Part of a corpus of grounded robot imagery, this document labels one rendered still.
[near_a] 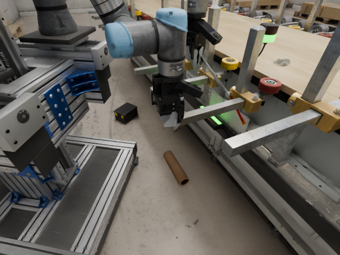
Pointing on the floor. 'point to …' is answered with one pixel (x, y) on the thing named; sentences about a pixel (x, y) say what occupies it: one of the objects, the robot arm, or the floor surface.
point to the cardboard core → (176, 168)
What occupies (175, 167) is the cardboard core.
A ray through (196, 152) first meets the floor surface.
